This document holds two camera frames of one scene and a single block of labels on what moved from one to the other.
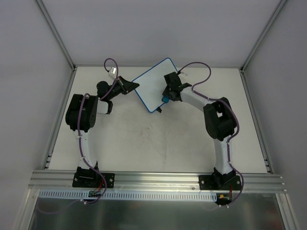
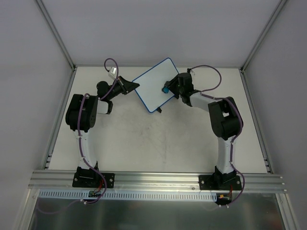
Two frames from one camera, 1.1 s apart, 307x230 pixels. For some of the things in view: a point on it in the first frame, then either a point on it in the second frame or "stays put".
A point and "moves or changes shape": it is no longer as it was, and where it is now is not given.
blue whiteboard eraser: (165, 99) moves or changes shape
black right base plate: (219, 182) stays put
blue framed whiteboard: (152, 84) stays put
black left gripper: (123, 86) stays put
